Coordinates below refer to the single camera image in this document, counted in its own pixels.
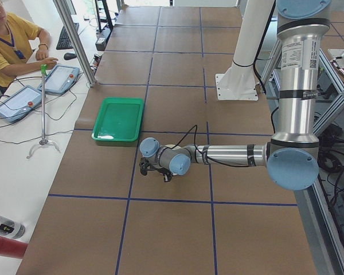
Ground person's hand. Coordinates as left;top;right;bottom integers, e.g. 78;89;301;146
40;57;58;70

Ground metal reacher grabber tool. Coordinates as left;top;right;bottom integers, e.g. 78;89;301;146
26;65;61;159

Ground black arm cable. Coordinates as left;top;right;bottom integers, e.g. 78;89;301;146
171;124;255;168

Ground green plastic tray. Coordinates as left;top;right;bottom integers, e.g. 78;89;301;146
91;97;144;147

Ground aluminium frame post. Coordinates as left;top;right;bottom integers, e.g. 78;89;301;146
53;0;96;87

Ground person in yellow shirt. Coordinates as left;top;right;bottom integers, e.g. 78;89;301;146
0;1;51;93

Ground black computer mouse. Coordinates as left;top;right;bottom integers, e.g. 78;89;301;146
63;53;77;60

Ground near blue teach pendant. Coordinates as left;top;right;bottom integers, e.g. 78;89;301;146
0;85;42;123

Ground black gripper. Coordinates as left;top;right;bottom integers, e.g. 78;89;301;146
139;157;172;183

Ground far blue teach pendant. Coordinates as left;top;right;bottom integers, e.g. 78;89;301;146
44;64;80;95

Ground clear plastic bottle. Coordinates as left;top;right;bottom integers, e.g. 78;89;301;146
0;216;26;239

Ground black keyboard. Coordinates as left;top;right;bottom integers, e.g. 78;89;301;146
56;26;73;50

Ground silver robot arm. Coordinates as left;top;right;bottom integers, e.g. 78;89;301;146
139;1;331;190

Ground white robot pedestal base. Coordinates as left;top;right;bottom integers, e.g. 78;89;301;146
216;0;275;101

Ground aluminium frame rails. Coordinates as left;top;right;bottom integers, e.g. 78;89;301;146
257;40;344;275

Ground white round plate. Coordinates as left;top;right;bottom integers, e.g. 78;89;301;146
165;144;180;150

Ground red cylinder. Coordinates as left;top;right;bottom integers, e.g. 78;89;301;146
0;236;28;259

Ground blue teach pendant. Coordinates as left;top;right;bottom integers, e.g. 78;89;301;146
44;64;80;95
0;85;42;123

